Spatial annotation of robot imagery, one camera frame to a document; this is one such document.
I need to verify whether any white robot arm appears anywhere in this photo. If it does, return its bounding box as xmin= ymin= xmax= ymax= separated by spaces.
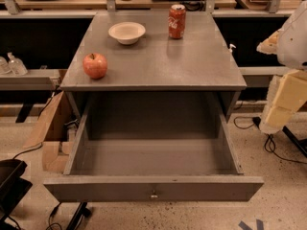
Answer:
xmin=257 ymin=1 xmax=307 ymax=134

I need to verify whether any black floor cable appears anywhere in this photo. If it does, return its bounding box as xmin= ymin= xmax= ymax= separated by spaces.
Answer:
xmin=233 ymin=115 xmax=307 ymax=165

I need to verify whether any white ceramic bowl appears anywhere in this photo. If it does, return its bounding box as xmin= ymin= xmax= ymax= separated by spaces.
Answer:
xmin=108 ymin=22 xmax=146 ymax=45

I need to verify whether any small white pump bottle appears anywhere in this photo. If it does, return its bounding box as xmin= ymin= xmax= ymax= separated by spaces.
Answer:
xmin=228 ymin=43 xmax=236 ymax=53

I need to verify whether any clear sanitizer bottle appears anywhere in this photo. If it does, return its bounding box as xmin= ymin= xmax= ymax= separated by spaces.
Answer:
xmin=8 ymin=53 xmax=28 ymax=76

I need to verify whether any brown cardboard box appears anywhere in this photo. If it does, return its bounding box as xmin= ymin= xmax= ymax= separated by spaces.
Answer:
xmin=23 ymin=92 xmax=77 ymax=173

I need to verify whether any red apple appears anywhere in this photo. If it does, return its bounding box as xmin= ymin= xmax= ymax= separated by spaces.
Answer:
xmin=83 ymin=53 xmax=107 ymax=80

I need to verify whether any black office chair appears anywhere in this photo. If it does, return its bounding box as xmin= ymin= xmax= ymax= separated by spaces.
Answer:
xmin=0 ymin=159 xmax=33 ymax=230

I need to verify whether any grey cabinet with top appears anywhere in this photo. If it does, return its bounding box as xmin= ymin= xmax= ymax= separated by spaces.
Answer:
xmin=61 ymin=10 xmax=247 ymax=117

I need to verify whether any red cola can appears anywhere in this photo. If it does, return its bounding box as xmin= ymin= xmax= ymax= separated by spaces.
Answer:
xmin=168 ymin=4 xmax=186 ymax=39

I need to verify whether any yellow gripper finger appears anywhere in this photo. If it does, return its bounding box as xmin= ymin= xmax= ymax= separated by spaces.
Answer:
xmin=259 ymin=70 xmax=307 ymax=134
xmin=256 ymin=30 xmax=279 ymax=55

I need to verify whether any metal drawer knob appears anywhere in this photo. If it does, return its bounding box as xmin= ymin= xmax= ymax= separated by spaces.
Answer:
xmin=150 ymin=190 xmax=158 ymax=199

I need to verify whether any open grey top drawer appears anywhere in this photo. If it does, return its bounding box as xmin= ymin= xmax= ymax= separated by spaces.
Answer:
xmin=44 ymin=92 xmax=264 ymax=202

